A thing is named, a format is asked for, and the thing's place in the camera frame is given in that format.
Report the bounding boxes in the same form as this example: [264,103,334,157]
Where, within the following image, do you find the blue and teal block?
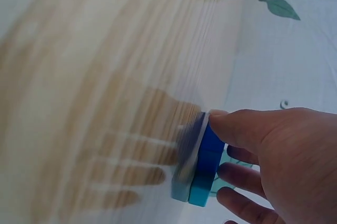
[188,112,226,208]

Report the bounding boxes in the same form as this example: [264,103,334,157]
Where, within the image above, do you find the person's right hand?
[209,107,337,224]

